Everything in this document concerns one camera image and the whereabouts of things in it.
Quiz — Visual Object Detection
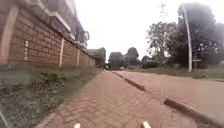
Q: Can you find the red brick path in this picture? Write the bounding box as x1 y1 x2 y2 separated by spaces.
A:
33 69 201 128

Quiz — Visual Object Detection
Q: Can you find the brick building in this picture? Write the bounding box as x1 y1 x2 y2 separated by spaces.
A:
19 0 90 51

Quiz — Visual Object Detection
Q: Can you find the brown road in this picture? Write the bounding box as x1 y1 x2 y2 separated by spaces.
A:
114 69 224 124

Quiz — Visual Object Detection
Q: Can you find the pale leaning pole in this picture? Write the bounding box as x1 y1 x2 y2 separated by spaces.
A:
181 3 194 73

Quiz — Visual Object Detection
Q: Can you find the concrete kerb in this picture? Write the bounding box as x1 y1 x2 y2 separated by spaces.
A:
111 70 224 128

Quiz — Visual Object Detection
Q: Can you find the grass verge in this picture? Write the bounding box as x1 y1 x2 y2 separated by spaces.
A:
0 64 103 128

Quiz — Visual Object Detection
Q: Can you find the group of large trees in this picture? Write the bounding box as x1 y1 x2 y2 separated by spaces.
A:
144 2 224 69

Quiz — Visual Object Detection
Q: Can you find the red brick wall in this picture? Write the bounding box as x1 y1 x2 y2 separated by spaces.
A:
0 3 98 68

